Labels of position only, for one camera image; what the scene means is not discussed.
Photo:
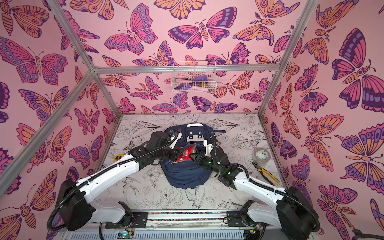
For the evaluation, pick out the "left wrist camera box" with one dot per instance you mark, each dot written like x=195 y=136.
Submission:
x=174 y=139

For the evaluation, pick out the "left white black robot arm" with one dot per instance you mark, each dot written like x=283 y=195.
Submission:
x=74 y=208

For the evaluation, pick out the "yellow handled pliers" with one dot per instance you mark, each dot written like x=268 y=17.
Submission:
x=269 y=177

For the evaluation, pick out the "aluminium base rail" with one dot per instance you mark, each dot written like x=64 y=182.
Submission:
x=201 y=225

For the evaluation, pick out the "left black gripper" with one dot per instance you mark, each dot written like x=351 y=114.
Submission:
x=173 y=142

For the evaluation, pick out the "navy blue student backpack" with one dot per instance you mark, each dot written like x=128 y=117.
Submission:
x=188 y=175

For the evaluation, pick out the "clear tape roll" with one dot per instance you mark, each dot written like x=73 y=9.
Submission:
x=261 y=156

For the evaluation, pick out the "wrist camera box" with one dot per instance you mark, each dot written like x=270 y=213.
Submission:
x=208 y=144
x=174 y=139

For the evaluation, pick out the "red thin booklet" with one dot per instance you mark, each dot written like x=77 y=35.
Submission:
x=185 y=155

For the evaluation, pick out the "white wire wall basket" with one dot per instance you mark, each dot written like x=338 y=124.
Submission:
x=194 y=77

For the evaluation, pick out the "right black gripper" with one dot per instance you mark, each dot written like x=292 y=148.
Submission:
x=201 y=157

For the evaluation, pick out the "yellow tape measure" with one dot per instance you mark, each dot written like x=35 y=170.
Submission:
x=118 y=157

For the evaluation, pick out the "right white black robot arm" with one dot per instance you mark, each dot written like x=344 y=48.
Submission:
x=286 y=209

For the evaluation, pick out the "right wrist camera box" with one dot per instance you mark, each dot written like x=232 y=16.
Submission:
x=208 y=144

